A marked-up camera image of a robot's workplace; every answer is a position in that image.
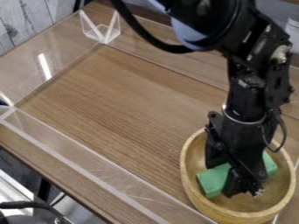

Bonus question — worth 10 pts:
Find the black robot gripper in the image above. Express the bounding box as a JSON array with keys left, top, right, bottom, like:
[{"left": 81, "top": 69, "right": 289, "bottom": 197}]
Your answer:
[{"left": 204, "top": 109, "right": 279, "bottom": 198}]

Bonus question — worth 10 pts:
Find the green rectangular block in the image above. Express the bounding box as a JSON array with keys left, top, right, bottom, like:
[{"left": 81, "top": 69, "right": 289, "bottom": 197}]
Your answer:
[{"left": 196, "top": 151, "right": 277, "bottom": 199}]

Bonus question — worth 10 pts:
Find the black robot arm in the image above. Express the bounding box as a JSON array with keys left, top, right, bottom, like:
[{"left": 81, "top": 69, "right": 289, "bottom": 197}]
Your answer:
[{"left": 110, "top": 0, "right": 293, "bottom": 197}]

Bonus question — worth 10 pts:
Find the brown wooden bowl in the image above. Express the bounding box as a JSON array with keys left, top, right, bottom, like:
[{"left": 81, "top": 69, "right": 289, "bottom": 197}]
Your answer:
[{"left": 180, "top": 129, "right": 296, "bottom": 224}]

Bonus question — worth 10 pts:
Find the black table leg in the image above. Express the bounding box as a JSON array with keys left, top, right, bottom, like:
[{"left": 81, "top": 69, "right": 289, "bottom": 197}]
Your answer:
[{"left": 37, "top": 178, "right": 52, "bottom": 201}]

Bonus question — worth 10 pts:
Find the white cylindrical container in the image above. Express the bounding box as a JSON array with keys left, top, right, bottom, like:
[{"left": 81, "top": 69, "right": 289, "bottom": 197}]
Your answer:
[{"left": 284, "top": 17, "right": 299, "bottom": 52}]

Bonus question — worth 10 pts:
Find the black cable loop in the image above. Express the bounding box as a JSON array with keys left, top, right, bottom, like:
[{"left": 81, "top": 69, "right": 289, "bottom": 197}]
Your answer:
[{"left": 0, "top": 200, "right": 65, "bottom": 224}]

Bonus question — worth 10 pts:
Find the clear acrylic tray wall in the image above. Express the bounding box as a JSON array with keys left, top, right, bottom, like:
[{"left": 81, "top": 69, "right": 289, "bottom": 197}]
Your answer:
[{"left": 0, "top": 9, "right": 299, "bottom": 224}]

